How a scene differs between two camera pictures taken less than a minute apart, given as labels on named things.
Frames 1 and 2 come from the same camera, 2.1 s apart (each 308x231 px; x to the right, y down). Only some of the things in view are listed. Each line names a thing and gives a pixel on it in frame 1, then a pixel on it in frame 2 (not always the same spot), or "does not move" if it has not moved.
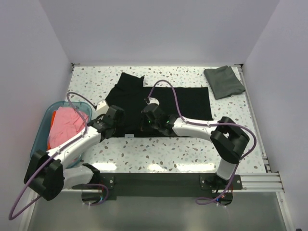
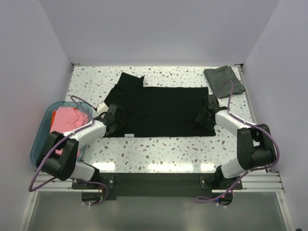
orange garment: x=52 y=119 does not move
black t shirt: x=130 y=93 does not move
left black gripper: x=119 y=125 does not move
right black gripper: x=143 y=126 → x=199 y=119
